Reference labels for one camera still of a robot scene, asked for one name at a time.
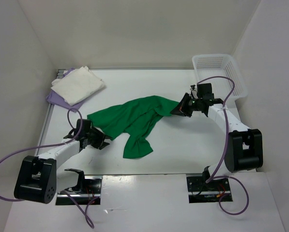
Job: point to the white plastic laundry basket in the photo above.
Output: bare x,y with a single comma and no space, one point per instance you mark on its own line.
229,78

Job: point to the white t shirt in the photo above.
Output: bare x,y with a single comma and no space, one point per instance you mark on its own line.
78,85

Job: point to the purple t shirt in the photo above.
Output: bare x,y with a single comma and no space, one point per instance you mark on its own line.
55,99

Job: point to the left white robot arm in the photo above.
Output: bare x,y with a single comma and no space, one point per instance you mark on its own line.
37,178

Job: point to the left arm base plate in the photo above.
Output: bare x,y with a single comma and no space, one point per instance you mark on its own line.
88,191

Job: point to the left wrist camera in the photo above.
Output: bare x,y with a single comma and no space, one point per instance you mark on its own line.
82,128

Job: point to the green t shirt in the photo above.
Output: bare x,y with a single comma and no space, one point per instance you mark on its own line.
136,118

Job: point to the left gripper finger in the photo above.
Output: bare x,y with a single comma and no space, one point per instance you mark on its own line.
101,145
98,137

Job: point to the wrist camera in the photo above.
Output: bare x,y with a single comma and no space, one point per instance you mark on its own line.
82,128
202,91

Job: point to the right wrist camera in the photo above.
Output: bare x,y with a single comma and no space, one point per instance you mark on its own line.
202,91

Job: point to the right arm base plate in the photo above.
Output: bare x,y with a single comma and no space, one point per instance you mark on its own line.
200,192

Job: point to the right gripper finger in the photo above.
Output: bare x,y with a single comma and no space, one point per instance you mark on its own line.
183,105
187,113

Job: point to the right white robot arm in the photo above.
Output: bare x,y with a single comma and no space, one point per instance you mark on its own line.
243,150

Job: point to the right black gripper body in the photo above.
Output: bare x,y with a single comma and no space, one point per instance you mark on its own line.
196,104

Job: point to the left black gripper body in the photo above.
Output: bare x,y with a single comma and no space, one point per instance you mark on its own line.
87,136

